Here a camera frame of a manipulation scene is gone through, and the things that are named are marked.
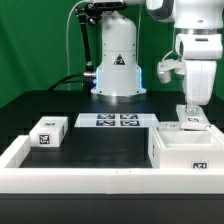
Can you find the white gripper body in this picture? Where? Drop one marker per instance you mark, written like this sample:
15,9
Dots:
199,54

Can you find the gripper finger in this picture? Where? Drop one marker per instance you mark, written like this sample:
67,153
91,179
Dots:
191,109

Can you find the white cabinet door panel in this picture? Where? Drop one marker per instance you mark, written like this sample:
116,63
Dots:
169,126
197,121

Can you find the white cabinet body box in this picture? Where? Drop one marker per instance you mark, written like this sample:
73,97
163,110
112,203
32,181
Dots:
186,149

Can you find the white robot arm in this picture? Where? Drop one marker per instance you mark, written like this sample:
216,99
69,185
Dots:
118,75

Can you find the white cabinet top block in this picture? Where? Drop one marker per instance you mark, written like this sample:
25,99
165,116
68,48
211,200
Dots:
49,131

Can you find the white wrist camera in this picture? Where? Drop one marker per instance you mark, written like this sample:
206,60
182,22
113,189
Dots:
165,67

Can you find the white marker base plate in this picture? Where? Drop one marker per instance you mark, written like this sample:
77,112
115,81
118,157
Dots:
116,120

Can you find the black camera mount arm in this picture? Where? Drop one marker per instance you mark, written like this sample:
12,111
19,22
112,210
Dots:
88,15

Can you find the white U-shaped fence frame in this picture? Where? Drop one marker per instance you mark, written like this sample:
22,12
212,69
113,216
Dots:
16,179

